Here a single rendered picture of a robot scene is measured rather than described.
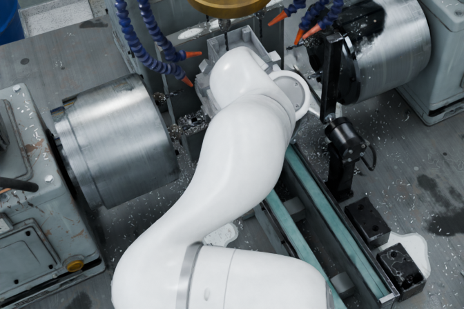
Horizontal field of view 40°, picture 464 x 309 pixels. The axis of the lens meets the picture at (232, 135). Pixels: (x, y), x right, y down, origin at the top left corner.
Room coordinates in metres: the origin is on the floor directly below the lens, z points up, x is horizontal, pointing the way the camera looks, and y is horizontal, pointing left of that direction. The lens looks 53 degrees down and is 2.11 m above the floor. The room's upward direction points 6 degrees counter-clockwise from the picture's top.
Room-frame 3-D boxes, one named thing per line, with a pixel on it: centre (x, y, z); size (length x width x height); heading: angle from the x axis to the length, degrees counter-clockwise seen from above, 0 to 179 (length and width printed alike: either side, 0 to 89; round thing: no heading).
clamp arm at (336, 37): (0.85, -0.21, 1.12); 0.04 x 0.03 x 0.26; 20
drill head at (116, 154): (0.80, 0.29, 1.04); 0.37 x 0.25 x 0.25; 110
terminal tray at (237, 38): (0.94, -0.03, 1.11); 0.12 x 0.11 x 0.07; 19
